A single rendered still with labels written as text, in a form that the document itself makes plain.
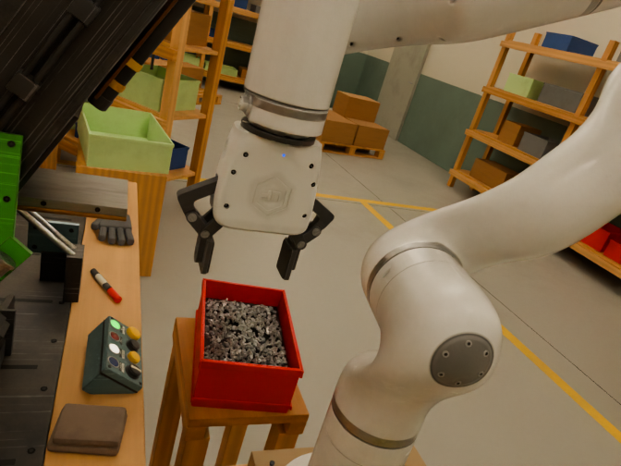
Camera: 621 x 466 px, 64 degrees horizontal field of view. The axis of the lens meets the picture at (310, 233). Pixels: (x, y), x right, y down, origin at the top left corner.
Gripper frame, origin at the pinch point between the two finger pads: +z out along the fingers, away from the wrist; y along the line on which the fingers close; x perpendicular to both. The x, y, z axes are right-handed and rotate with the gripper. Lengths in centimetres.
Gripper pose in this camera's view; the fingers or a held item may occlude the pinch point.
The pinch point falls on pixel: (245, 263)
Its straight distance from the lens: 55.0
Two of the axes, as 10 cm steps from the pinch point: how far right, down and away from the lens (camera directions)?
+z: -2.7, 8.9, 3.8
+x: -3.1, -4.5, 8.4
